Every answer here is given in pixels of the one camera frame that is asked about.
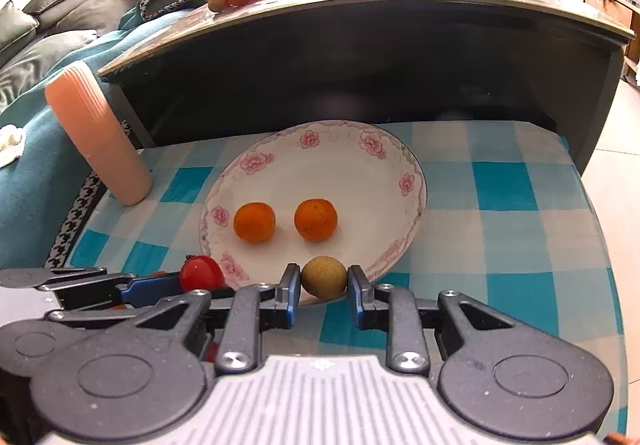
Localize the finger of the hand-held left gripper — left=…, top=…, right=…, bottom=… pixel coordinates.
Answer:
left=0, top=267, right=183, bottom=308
left=45, top=305, right=151, bottom=326

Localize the teal blanket with houndstooth trim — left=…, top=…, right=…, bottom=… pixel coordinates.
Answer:
left=0, top=0, right=226, bottom=271

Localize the red cherry tomato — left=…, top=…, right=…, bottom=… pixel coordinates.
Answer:
left=180, top=255, right=226, bottom=293

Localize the blue white checkered cloth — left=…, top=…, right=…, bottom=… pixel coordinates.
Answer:
left=45, top=120, right=631, bottom=436

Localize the dark coffee table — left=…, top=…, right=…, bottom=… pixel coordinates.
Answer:
left=97, top=0, right=637, bottom=170

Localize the white crumpled tissue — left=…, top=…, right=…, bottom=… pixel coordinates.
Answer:
left=0, top=124, right=27, bottom=169

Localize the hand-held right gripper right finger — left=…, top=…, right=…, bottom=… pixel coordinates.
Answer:
left=347, top=265, right=517, bottom=376

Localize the white floral plate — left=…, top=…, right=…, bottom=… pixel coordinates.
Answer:
left=199, top=121, right=429, bottom=308

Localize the peach ribbed plastic cup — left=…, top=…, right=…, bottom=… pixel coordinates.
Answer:
left=44, top=62, right=154, bottom=207

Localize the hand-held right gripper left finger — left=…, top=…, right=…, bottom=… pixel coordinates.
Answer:
left=132, top=264, right=302, bottom=374

